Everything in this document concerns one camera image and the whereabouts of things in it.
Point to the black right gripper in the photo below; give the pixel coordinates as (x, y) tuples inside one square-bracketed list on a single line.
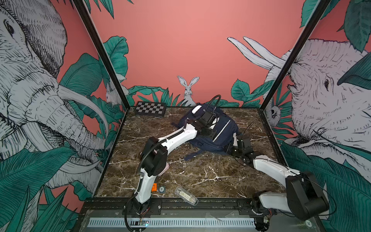
[(229, 150)]

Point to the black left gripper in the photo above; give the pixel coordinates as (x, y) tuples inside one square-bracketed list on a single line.
[(212, 136)]

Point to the navy blue school backpack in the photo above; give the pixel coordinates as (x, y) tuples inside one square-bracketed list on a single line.
[(218, 138)]

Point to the pink pencil case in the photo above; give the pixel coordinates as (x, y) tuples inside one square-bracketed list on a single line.
[(165, 169)]

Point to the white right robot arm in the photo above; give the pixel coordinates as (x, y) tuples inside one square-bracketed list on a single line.
[(303, 198)]

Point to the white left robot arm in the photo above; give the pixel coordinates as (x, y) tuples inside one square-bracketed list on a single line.
[(155, 153)]

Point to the clear plastic supply case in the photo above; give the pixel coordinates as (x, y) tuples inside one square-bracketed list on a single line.
[(186, 196)]

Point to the orange pencil sharpener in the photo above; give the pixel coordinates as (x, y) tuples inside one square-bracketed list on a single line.
[(154, 187)]

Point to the black white checkerboard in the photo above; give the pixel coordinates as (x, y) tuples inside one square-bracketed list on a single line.
[(156, 109)]

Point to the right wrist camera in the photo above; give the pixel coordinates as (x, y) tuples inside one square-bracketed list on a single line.
[(235, 140)]

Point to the black front mounting rail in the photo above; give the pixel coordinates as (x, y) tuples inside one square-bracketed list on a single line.
[(158, 205)]

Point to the white slotted cable duct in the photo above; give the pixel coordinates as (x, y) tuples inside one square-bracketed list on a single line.
[(171, 222)]

